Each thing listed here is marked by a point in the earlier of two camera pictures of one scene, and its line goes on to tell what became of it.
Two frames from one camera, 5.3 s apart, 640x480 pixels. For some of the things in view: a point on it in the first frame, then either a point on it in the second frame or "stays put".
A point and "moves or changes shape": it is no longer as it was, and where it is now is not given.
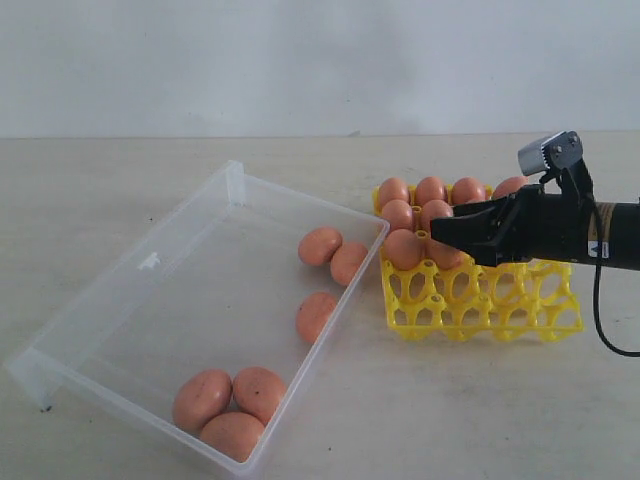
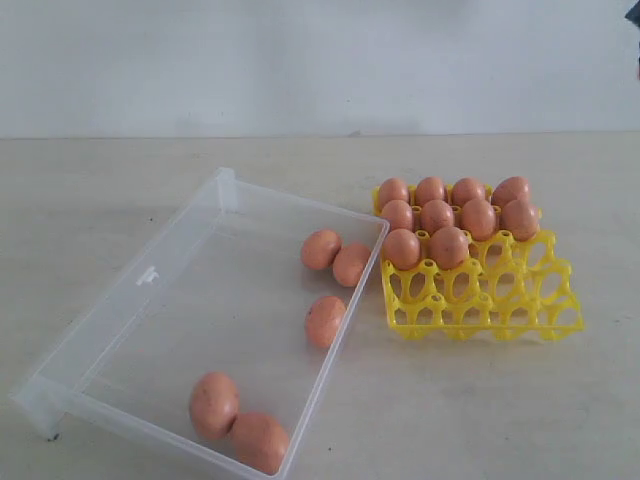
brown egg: [402, 249] stays put
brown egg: [313, 313] moves or changes shape
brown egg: [397, 215] stays put
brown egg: [433, 209] stays put
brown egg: [509, 186] stays put
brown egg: [446, 256] stays put
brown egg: [200, 396] moves or changes shape
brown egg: [391, 189] stays put
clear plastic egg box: [217, 331] moves or changes shape
